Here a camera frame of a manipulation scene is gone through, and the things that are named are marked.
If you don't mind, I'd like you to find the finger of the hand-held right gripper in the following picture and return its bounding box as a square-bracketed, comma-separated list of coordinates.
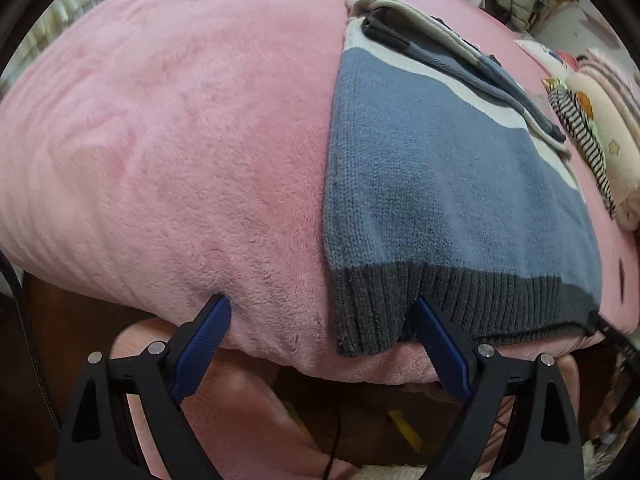
[585, 310, 638, 356]

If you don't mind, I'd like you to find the black white striped garment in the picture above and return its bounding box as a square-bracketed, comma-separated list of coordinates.
[547, 87, 616, 217]

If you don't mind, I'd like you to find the folded pink floral blanket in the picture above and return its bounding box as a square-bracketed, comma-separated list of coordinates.
[575, 47, 640, 92]

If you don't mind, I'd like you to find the white fluffy item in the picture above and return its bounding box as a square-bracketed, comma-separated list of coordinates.
[350, 462, 431, 480]

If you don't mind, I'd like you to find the pink cartoon pillow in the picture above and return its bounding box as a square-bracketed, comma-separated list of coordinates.
[515, 40, 581, 77]

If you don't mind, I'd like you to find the striped knit sweater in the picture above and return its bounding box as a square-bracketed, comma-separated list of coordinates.
[322, 0, 603, 358]

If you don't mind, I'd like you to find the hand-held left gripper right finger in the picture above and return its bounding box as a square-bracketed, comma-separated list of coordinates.
[414, 297, 585, 480]

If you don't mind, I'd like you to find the yellow strip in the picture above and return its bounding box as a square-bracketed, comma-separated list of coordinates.
[389, 409, 422, 457]

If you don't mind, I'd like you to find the pink plush bed blanket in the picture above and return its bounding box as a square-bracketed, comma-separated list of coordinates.
[0, 0, 640, 386]

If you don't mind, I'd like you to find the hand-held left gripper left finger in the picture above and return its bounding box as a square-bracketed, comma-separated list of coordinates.
[55, 294, 232, 480]

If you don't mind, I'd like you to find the thin black cable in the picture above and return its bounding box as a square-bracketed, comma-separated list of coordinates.
[322, 402, 347, 480]

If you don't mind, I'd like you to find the white lace furniture cover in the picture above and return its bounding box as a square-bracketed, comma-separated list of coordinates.
[0, 0, 101, 92]

